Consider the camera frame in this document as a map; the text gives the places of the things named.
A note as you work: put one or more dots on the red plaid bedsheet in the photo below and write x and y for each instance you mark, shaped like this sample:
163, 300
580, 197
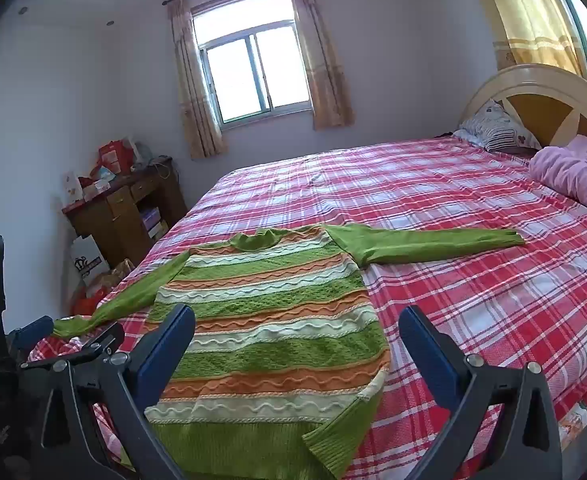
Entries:
473, 300

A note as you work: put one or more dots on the green striped knit sweater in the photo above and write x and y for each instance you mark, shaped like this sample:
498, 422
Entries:
273, 320

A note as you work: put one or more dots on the pale blue packet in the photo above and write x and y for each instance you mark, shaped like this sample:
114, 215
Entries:
105, 174

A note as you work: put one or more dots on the pink flat box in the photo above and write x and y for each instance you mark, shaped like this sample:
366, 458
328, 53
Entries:
95, 188

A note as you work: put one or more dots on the brown floral bag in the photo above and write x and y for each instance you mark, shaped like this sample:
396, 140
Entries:
119, 272

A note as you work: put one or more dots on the side window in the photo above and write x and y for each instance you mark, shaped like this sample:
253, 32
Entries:
576, 20

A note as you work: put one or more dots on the brown wooden desk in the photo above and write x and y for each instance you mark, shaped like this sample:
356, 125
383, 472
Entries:
123, 220

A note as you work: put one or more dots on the white paper bag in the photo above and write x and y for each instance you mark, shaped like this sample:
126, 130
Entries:
85, 260

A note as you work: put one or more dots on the pink blanket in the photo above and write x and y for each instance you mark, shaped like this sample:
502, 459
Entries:
573, 170

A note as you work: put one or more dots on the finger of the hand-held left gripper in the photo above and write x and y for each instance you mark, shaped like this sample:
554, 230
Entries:
100, 339
30, 334

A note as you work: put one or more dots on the yellow curtain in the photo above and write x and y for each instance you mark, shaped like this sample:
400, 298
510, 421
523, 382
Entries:
528, 10

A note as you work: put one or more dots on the beige patterned curtain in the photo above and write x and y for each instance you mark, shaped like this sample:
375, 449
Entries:
196, 110
328, 85

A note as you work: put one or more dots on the cream wooden headboard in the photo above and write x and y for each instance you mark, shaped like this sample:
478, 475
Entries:
538, 85

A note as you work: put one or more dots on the sliding glass window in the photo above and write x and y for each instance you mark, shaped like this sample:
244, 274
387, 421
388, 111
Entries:
233, 80

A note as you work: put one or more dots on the yellow box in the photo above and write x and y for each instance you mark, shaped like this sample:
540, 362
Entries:
158, 230

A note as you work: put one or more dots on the red plastic bag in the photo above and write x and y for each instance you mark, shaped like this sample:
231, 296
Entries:
85, 305

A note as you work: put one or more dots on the pale plastic bag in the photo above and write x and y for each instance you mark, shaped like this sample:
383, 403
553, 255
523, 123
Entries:
144, 154

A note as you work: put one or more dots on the floral printed mattress cover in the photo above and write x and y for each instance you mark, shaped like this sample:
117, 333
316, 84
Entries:
583, 420

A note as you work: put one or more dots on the patterned white pillow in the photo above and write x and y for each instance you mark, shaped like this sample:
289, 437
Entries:
493, 127

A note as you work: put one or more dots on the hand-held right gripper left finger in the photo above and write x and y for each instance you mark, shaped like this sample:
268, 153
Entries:
166, 355

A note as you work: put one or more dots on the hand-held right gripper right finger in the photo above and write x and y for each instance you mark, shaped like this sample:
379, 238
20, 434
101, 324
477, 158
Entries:
428, 355

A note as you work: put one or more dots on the lilac box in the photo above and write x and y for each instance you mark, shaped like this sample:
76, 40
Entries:
151, 216

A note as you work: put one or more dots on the red gift bag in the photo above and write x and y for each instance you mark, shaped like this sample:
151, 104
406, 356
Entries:
113, 157

